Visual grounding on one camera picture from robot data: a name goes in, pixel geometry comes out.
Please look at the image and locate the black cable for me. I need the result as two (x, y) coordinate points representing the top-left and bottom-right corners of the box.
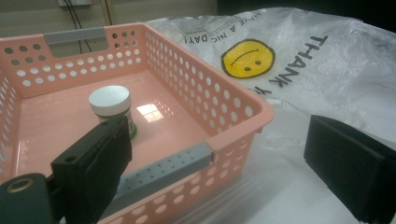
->
(64, 0), (93, 54)
(104, 0), (114, 26)

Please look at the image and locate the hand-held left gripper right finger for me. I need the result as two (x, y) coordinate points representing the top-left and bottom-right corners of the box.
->
(303, 114), (396, 224)

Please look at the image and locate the white wall socket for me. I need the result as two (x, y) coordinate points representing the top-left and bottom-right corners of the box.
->
(57, 0), (92, 7)

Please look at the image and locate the white-lidded green jar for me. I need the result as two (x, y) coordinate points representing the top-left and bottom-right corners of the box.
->
(88, 85), (138, 140)

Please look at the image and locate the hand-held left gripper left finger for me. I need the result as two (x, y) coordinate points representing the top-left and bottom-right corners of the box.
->
(50, 116), (134, 224)

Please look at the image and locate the pink perforated plastic basket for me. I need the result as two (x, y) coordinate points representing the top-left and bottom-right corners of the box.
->
(0, 21), (276, 224)

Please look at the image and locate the white smiley plastic bag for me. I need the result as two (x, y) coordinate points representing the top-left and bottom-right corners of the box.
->
(146, 7), (396, 224)

